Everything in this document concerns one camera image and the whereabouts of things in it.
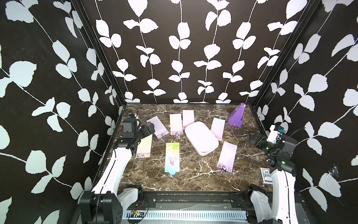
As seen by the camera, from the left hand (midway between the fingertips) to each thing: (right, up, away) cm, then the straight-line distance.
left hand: (148, 125), depth 82 cm
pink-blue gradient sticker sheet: (+48, -3, +24) cm, 54 cm away
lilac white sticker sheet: (+50, -23, +9) cm, 56 cm away
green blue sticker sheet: (+14, -22, +8) cm, 27 cm away
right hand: (+61, -3, -6) cm, 61 cm away
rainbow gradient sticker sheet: (-7, -16, +14) cm, 22 cm away
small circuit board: (-4, -45, -12) cm, 46 cm away
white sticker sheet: (+15, -4, +25) cm, 30 cm away
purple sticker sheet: (+3, -6, +22) cm, 23 cm away
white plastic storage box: (+34, -11, +13) cm, 38 cm away
